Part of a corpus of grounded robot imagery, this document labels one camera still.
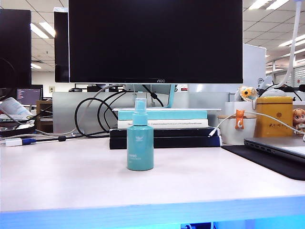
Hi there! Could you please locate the small screen with code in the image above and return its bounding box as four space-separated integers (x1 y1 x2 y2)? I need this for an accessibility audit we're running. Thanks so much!
16 88 44 107

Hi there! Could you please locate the black monitor with dark bezel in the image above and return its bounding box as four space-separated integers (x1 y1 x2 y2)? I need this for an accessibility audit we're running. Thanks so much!
0 9 32 89

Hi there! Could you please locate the black monitor cable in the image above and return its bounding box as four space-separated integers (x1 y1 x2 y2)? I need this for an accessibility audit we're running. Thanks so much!
142 83 165 107

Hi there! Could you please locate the orange haired anime figure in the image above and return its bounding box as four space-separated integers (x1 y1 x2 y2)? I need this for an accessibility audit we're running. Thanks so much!
292 107 305 137

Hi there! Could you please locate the white box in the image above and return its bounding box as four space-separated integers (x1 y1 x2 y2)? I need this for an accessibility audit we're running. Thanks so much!
224 101 257 115

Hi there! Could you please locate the white USB cable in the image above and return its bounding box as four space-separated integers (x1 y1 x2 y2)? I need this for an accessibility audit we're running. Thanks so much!
208 111 305 141

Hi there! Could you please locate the narrow black monitor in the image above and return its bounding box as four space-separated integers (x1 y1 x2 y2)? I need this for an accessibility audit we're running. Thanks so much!
53 7 70 83

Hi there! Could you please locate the large black AOC monitor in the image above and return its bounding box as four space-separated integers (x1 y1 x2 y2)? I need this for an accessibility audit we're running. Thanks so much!
68 0 244 84

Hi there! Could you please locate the sunflower plush toy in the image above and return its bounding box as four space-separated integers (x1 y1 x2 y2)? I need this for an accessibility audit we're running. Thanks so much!
235 85 258 103

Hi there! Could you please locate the black cable with ferrite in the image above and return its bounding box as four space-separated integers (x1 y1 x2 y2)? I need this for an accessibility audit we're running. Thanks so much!
35 134 111 142

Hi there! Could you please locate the yellow tin box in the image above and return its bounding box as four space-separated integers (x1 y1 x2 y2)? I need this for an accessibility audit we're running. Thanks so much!
255 95 294 138

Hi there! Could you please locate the white cylindrical bottle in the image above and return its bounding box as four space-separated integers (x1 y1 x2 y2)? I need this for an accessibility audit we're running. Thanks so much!
0 97 34 119

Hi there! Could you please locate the black looped cable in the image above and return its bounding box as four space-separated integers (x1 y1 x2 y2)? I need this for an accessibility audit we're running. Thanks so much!
98 89 127 133
74 96 112 138

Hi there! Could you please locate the translucent sprayer lid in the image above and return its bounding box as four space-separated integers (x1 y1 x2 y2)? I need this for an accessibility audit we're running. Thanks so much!
135 97 147 115

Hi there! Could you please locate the teal white monitor stand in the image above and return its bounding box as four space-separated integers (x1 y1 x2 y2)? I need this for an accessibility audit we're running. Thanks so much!
112 83 222 112

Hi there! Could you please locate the grey cable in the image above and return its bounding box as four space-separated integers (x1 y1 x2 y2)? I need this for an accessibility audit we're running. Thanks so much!
35 83 124 137

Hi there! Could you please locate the white book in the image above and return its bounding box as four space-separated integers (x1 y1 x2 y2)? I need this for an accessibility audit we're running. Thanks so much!
117 119 209 129

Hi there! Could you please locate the grey laptop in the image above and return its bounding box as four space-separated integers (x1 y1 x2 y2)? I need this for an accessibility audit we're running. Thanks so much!
244 135 305 158

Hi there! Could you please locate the white adapter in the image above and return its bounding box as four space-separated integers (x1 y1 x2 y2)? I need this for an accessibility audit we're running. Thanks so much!
5 137 23 147

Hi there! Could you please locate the teal book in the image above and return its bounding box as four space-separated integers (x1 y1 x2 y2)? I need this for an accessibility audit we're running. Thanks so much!
118 109 208 120

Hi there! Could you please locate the black round object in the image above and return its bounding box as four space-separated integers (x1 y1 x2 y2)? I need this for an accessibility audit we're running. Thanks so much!
0 118 37 138

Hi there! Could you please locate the white gooseneck lamp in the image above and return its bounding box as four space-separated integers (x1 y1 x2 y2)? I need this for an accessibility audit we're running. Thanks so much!
274 0 305 89

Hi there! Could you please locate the white round cup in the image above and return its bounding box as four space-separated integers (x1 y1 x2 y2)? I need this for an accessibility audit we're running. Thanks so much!
217 114 258 146

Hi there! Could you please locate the black desk mat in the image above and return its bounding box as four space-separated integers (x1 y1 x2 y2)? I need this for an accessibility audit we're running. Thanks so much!
221 144 305 181

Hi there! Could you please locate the white partition panel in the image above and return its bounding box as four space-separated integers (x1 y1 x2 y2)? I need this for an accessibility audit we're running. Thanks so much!
243 42 267 90

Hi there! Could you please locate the teal spray bottle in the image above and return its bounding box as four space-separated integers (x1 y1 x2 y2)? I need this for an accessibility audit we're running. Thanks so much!
126 97 155 172

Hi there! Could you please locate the orange cat cable holder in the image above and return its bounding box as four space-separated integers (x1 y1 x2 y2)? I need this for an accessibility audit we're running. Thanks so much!
235 109 246 130

